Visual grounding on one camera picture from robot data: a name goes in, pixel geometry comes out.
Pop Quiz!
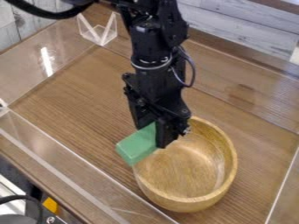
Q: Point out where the green rectangular block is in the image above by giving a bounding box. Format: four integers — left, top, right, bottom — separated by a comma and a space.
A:
116, 122, 158, 166

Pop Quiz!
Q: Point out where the black cable bottom left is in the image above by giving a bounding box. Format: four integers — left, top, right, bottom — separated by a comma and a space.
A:
0, 194, 44, 224

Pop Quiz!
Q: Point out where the black device bottom left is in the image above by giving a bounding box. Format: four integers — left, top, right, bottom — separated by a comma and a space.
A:
0, 174, 72, 224

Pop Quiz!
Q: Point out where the clear acrylic corner bracket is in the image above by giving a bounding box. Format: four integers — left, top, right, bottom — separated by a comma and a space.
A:
76, 12, 118, 46

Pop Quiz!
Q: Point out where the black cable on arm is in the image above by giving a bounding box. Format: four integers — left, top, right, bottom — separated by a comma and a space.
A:
170, 46, 196, 88

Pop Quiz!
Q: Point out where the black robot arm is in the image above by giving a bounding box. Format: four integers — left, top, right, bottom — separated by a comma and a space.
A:
6, 0, 194, 148

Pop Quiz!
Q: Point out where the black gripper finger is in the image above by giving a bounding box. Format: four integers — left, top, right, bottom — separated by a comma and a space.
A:
127, 94, 155, 130
155, 117, 183, 149

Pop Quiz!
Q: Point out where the yellow button on device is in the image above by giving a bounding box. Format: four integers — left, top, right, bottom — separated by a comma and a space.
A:
42, 197, 59, 214

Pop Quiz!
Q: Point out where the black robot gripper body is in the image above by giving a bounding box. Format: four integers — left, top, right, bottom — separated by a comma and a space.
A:
120, 65, 192, 138

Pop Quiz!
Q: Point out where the brown wooden bowl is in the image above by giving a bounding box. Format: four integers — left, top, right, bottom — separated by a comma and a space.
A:
134, 116, 239, 213

